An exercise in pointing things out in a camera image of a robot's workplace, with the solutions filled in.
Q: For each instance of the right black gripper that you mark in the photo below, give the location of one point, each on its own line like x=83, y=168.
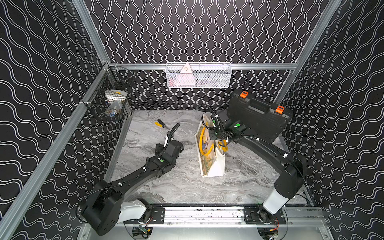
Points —
x=211, y=136

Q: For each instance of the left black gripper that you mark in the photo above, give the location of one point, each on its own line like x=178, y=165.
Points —
x=163, y=147

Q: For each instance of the white pouch with yellow handles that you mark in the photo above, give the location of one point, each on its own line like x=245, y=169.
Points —
x=211, y=155

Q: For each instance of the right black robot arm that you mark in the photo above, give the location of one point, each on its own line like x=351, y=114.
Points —
x=292, y=169

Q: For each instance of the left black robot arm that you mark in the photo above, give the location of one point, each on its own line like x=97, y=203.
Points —
x=103, y=208

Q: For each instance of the yellow black screwdriver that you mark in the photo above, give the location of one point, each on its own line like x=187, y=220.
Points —
x=161, y=124

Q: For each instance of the black tool case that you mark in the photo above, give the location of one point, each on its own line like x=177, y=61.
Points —
x=251, y=116

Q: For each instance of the pink triangle card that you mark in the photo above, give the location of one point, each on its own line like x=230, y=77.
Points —
x=185, y=78

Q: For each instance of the white wire wall basket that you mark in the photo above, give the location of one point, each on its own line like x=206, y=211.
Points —
x=207, y=75

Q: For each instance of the silver mounting rail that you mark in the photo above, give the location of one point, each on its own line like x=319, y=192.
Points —
x=209, y=215

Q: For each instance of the black wire corner basket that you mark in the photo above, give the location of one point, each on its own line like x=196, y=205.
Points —
x=110, y=102

